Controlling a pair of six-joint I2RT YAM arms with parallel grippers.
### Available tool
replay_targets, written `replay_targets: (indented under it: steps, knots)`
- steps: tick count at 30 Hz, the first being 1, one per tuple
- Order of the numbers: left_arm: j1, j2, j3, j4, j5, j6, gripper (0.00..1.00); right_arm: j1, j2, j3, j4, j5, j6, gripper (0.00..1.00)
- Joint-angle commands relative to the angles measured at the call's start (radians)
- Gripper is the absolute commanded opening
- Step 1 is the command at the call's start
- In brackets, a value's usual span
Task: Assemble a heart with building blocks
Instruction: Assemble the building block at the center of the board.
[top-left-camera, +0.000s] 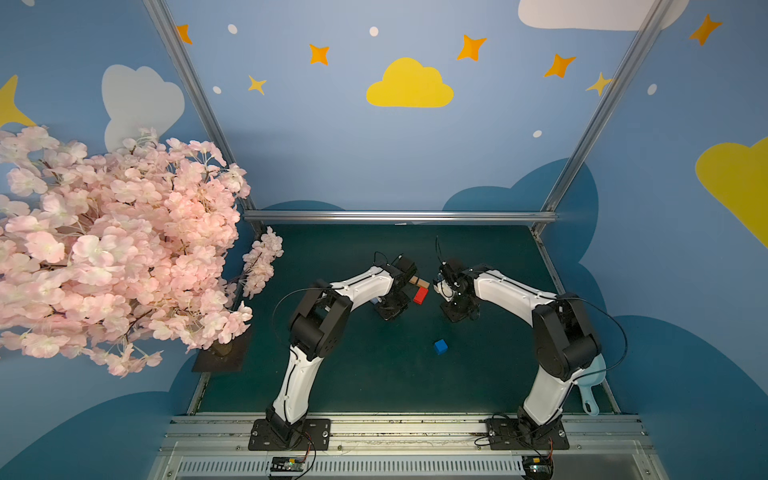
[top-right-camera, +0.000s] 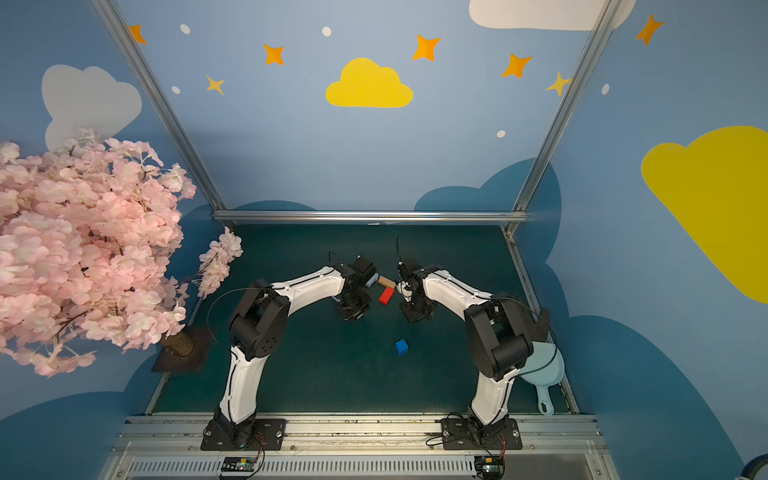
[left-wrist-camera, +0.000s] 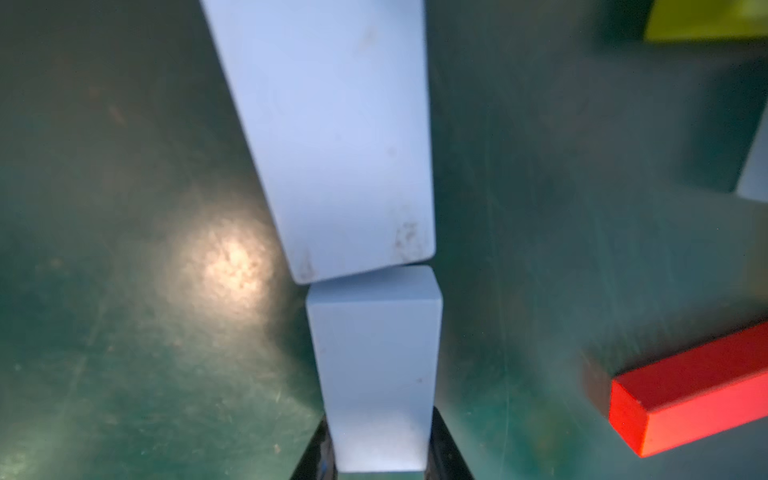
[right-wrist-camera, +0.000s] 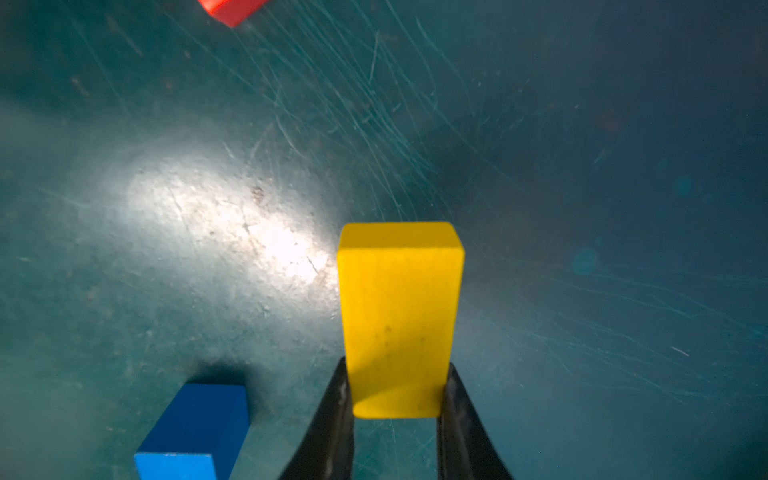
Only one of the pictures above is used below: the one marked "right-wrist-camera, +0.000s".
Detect blue cube block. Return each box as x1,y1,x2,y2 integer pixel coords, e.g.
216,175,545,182
134,383,249,479

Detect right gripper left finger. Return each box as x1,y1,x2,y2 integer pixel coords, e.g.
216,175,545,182
279,357,355,480

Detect yellow rectangular block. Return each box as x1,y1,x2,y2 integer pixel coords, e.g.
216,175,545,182
337,222,465,420

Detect red rectangular block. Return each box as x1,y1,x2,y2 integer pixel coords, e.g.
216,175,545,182
199,0,269,27

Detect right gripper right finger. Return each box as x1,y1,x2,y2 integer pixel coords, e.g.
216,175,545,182
437,363,514,480

